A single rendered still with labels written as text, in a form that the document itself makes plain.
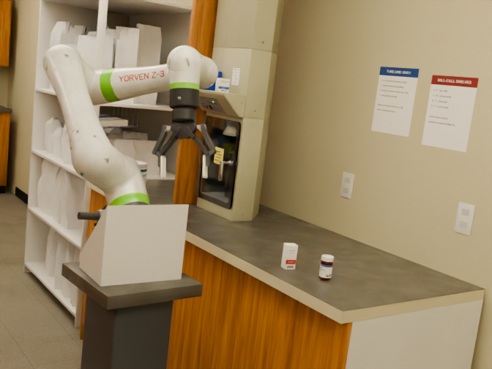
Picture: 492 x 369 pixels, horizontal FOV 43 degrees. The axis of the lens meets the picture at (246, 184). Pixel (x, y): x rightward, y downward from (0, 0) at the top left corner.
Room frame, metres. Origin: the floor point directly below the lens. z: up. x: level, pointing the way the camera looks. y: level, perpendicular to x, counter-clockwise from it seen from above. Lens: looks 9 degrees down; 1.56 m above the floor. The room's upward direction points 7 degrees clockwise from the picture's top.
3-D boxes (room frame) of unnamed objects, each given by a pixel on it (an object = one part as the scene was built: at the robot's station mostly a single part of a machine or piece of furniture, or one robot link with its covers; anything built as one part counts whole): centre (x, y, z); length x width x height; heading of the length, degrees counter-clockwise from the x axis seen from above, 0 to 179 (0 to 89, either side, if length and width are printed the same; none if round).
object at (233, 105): (2.87, 0.18, 1.46); 0.32 x 0.12 x 0.10; 36
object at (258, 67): (2.98, 0.04, 1.32); 0.32 x 0.25 x 0.77; 36
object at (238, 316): (2.80, -0.02, 0.45); 2.05 x 0.67 x 0.90; 36
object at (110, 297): (1.88, 0.32, 0.92); 0.32 x 0.32 x 0.04; 39
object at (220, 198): (2.90, 0.14, 1.19); 0.30 x 0.01 x 0.40; 36
